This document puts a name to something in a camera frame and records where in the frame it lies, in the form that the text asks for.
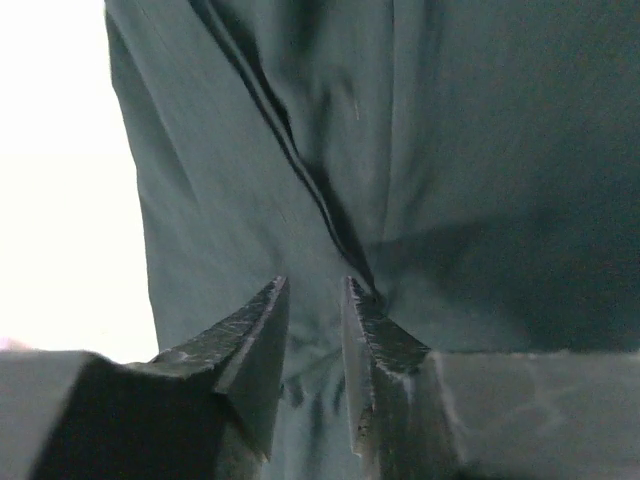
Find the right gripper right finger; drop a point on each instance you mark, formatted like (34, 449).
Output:
(418, 413)

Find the black t shirt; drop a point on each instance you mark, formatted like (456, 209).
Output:
(475, 164)

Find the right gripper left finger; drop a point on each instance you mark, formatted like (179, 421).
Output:
(204, 409)

